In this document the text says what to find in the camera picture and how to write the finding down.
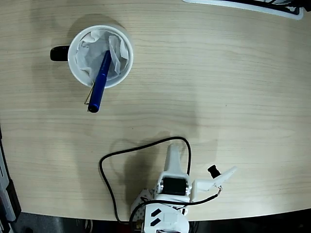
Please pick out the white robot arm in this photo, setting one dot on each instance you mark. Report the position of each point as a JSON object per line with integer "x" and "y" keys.
{"x": 172, "y": 218}

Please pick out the blue metallic pen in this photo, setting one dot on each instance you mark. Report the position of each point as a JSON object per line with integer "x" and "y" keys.
{"x": 100, "y": 80}

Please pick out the grey metal frame rail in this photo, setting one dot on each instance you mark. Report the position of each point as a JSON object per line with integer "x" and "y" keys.
{"x": 6, "y": 194}

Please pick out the small black lens camera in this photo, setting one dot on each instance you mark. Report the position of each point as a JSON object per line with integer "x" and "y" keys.
{"x": 213, "y": 171}

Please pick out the white perforated base plate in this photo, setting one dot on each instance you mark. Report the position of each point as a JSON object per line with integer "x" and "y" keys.
{"x": 139, "y": 211}

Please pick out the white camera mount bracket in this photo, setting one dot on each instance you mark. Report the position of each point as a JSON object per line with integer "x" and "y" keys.
{"x": 205, "y": 185}

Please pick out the white flat board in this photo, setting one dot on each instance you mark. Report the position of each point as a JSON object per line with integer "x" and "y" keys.
{"x": 298, "y": 15}

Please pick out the crumpled white paper tissue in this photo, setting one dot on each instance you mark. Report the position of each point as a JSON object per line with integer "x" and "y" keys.
{"x": 85, "y": 58}

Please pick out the black bracket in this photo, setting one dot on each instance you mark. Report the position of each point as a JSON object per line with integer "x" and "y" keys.
{"x": 15, "y": 201}

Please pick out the black device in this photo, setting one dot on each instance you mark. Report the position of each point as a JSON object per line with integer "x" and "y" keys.
{"x": 306, "y": 3}

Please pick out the small brass fitting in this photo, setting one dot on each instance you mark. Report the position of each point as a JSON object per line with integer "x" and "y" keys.
{"x": 138, "y": 224}

